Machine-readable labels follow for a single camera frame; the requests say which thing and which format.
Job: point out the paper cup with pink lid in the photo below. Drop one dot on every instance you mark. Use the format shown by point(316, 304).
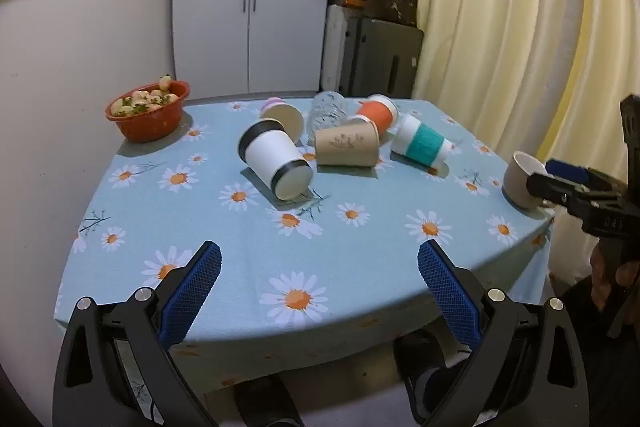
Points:
point(286, 117)

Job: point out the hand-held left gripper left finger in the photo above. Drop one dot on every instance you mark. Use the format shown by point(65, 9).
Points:
point(192, 289)

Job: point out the white appliance box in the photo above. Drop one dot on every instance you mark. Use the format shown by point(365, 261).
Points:
point(334, 47)

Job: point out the white cup with teal sleeve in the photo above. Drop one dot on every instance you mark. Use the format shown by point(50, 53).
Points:
point(420, 144)

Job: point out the red plastic bowl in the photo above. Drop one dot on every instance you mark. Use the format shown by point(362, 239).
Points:
point(150, 122)

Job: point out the white cup with black bands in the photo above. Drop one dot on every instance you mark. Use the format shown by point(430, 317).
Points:
point(272, 157)

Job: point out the white cup with orange sleeve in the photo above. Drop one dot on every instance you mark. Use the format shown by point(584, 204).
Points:
point(377, 112)

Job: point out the beige ceramic mug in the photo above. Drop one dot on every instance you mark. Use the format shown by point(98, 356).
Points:
point(517, 182)

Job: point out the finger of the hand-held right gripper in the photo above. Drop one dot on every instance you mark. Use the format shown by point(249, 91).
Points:
point(552, 189)
point(567, 170)

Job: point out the pile of strawberries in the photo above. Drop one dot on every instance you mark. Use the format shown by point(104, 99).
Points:
point(142, 102)

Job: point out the cream curtain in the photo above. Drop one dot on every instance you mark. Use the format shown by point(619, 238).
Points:
point(510, 22)

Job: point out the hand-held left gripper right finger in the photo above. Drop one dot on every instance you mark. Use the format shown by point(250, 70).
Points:
point(450, 294)

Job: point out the person's right hand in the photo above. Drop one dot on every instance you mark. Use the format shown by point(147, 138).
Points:
point(625, 274)

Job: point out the white refrigerator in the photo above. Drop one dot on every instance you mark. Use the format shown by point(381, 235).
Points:
point(250, 2)

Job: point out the blue daisy tablecloth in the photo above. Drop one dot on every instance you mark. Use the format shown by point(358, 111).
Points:
point(300, 237)

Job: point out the small dark camouflage bag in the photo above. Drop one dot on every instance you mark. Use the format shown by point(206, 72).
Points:
point(402, 7)

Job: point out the brown kraft paper cup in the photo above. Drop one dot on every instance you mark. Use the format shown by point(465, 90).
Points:
point(345, 144)

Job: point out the black slipper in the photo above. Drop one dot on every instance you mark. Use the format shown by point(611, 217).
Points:
point(430, 367)

